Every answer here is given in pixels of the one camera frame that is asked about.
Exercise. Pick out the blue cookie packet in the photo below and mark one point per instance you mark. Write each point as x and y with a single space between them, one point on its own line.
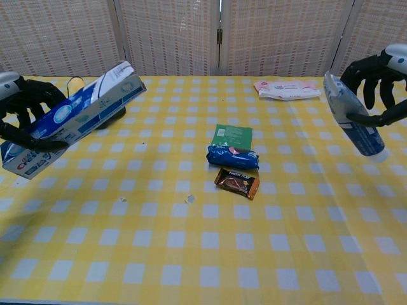
232 159

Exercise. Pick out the pink white wet wipes pack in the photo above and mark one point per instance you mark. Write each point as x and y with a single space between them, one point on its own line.
286 90

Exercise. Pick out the green snack packet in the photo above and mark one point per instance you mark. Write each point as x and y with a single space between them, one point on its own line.
233 133

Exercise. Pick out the blue white toothpaste box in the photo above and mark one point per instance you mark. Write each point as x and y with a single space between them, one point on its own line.
105 105

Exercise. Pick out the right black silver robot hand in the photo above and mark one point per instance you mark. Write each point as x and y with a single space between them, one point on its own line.
394 73

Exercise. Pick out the brass screen hinge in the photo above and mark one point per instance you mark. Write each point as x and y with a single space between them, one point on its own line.
219 35

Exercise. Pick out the yellow white checked tablecloth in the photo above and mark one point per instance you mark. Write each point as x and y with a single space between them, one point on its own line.
203 238

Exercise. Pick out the brown chocolate packet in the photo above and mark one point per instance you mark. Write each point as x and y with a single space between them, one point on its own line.
237 183

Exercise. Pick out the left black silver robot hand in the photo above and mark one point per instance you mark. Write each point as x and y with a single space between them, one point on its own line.
19 92

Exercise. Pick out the blue white toothpaste tube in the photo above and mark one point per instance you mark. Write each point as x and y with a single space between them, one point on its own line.
365 139

